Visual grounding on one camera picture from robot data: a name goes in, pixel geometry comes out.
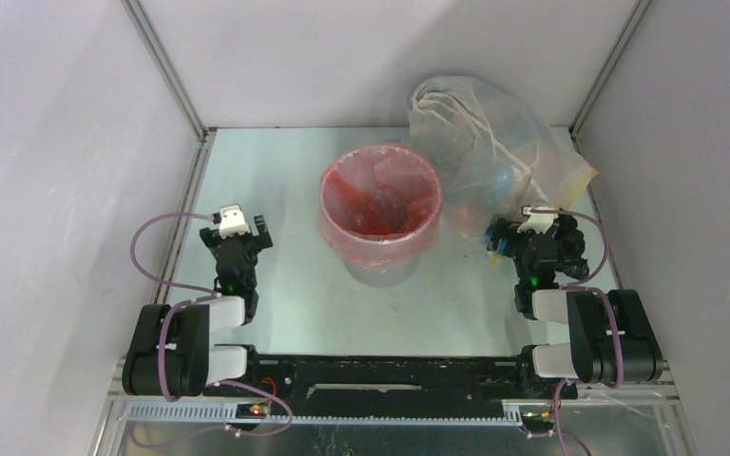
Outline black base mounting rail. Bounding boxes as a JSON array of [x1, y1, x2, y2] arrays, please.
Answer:
[[204, 353, 558, 421]]

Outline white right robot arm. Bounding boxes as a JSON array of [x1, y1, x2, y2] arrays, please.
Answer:
[[486, 215, 664, 397]]

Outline left aluminium corner post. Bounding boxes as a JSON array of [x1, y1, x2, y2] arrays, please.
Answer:
[[121, 0, 207, 139]]

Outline aluminium corner post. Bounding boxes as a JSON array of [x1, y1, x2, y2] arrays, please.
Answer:
[[121, 0, 207, 139], [569, 0, 654, 142]]

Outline grey slotted cable duct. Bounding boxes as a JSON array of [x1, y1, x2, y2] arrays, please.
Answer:
[[126, 402, 530, 428]]

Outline large translucent plastic bag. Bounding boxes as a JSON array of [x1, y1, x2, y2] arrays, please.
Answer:
[[409, 76, 598, 246]]

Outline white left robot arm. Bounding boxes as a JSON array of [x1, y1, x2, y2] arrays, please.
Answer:
[[122, 206, 273, 402]]

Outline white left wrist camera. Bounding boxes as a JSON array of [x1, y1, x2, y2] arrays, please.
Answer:
[[212, 203, 251, 238]]

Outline right aluminium corner post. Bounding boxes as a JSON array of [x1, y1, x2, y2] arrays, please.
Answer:
[[569, 0, 654, 142]]

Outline white plastic trash bin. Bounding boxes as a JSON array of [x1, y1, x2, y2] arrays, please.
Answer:
[[340, 250, 422, 288]]

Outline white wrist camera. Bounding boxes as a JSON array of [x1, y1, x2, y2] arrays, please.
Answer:
[[517, 204, 558, 234], [212, 203, 251, 238]]

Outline red plastic trash bag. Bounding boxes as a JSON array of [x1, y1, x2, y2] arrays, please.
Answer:
[[317, 142, 443, 258]]

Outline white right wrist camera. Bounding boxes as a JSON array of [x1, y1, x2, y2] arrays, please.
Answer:
[[517, 204, 558, 234]]

